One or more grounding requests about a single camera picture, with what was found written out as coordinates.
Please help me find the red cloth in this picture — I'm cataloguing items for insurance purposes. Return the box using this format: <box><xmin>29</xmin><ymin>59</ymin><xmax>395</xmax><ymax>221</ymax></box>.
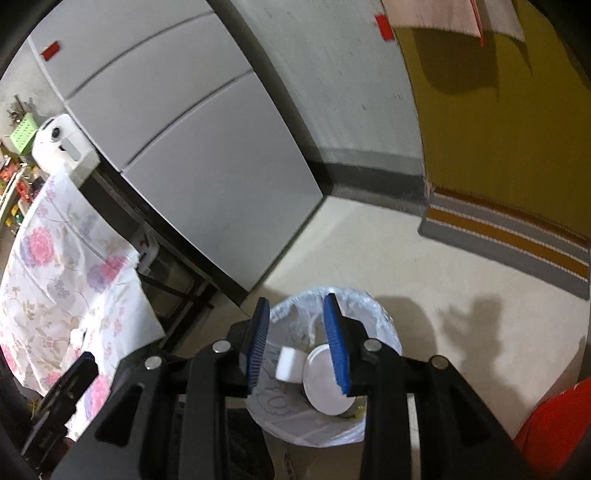
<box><xmin>512</xmin><ymin>376</ymin><xmax>591</xmax><ymax>480</ymax></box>

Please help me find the white stool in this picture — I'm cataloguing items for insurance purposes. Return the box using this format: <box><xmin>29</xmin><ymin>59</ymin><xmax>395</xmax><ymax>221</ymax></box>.
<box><xmin>137</xmin><ymin>244</ymin><xmax>160</xmax><ymax>274</ymax></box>

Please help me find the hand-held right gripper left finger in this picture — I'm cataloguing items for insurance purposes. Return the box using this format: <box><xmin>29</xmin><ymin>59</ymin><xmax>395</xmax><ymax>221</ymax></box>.
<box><xmin>51</xmin><ymin>298</ymin><xmax>271</xmax><ymax>480</ymax></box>

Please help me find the white rice cooker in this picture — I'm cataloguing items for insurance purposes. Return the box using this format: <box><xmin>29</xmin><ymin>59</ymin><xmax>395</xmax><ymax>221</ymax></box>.
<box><xmin>31</xmin><ymin>114</ymin><xmax>100</xmax><ymax>178</ymax></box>

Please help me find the hanging pale cloth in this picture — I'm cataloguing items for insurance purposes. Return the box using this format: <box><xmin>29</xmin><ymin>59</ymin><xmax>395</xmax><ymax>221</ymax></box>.
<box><xmin>381</xmin><ymin>0</ymin><xmax>527</xmax><ymax>47</ymax></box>

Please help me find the green plastic basket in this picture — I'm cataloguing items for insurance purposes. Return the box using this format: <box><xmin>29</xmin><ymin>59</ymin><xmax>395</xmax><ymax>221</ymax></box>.
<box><xmin>10</xmin><ymin>113</ymin><xmax>38</xmax><ymax>155</ymax></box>

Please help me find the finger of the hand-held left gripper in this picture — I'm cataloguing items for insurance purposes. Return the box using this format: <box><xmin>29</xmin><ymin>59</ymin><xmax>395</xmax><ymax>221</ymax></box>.
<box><xmin>21</xmin><ymin>351</ymin><xmax>100</xmax><ymax>467</ymax></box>

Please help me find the floral tablecloth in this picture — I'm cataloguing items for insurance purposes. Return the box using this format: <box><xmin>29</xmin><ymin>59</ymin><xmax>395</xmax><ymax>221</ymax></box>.
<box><xmin>0</xmin><ymin>166</ymin><xmax>167</xmax><ymax>439</ymax></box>

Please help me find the dark table frame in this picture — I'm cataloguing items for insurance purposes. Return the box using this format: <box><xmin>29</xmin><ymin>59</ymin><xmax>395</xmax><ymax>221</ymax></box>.
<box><xmin>76</xmin><ymin>161</ymin><xmax>222</xmax><ymax>352</ymax></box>

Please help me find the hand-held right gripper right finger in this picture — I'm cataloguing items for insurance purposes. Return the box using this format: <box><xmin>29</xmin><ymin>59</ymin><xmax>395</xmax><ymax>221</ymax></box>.
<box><xmin>323</xmin><ymin>293</ymin><xmax>532</xmax><ymax>480</ymax></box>

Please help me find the grey refrigerator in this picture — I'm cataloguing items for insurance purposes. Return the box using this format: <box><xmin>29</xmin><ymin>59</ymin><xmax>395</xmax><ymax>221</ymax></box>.
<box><xmin>28</xmin><ymin>0</ymin><xmax>326</xmax><ymax>296</ymax></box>

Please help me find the striped floor mat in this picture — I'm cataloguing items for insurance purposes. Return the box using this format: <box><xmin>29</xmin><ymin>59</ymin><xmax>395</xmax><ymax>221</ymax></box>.
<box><xmin>418</xmin><ymin>185</ymin><xmax>591</xmax><ymax>301</ymax></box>

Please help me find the white foam block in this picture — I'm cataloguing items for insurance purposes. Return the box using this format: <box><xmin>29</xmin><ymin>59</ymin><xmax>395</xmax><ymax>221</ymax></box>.
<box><xmin>276</xmin><ymin>347</ymin><xmax>309</xmax><ymax>384</ymax></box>

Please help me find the trash bin with white liner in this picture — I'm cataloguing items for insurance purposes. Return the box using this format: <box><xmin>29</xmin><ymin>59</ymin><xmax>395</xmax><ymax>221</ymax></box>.
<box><xmin>245</xmin><ymin>286</ymin><xmax>403</xmax><ymax>450</ymax></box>

